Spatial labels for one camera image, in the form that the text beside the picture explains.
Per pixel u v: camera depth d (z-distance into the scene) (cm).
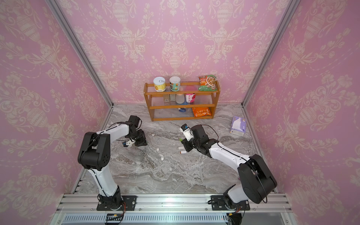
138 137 85
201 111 110
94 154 51
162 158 90
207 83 88
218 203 73
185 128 76
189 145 76
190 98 97
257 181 43
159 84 85
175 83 85
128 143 90
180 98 100
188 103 101
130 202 75
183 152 94
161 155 92
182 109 111
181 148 95
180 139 87
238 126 100
